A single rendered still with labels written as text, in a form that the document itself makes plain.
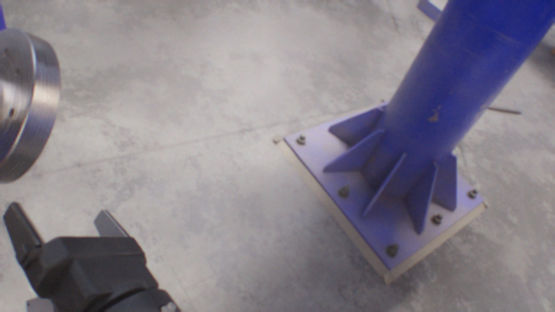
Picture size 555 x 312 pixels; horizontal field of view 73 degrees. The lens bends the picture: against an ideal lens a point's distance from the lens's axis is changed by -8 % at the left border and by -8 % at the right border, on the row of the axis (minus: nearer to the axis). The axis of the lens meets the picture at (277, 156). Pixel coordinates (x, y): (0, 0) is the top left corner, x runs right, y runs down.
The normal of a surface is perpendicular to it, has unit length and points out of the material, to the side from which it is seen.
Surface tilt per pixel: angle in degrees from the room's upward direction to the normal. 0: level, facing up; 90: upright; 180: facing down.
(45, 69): 47
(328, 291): 0
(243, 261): 0
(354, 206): 0
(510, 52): 90
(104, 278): 41
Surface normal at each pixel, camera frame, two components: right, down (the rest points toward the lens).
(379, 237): 0.25, -0.64
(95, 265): 0.62, -0.77
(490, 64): -0.22, 0.70
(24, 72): -0.43, -0.17
